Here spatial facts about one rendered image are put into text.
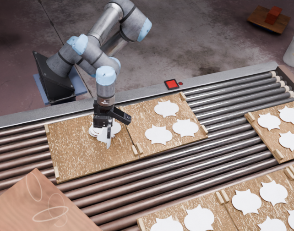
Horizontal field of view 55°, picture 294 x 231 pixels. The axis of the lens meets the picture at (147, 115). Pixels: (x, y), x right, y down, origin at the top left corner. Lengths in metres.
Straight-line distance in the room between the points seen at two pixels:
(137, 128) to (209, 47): 2.46
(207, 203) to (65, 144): 0.76
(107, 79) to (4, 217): 0.67
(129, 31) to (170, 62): 2.01
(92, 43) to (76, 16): 2.96
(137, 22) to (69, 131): 0.67
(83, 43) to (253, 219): 1.08
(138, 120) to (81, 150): 0.35
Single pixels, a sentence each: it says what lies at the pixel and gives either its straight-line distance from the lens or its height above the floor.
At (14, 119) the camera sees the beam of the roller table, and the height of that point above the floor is 0.92.
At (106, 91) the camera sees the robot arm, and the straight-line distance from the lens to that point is 1.13.
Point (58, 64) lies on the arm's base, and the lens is 1.76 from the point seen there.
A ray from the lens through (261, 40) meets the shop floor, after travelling 4.31.
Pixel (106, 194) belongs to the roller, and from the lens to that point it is 1.39.
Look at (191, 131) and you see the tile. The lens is 1.60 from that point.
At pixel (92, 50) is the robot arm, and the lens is 1.18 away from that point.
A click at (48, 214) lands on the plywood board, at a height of 1.04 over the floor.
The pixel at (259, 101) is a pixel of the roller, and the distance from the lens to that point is 1.96.
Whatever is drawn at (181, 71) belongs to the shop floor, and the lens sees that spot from 3.38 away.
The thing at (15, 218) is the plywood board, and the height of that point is 1.04.
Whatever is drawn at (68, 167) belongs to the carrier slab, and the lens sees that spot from 1.45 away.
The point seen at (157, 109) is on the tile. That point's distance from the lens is 1.66.
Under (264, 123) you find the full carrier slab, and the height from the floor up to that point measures 0.95.
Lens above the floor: 2.19
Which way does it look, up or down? 50 degrees down
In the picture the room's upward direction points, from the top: 9 degrees clockwise
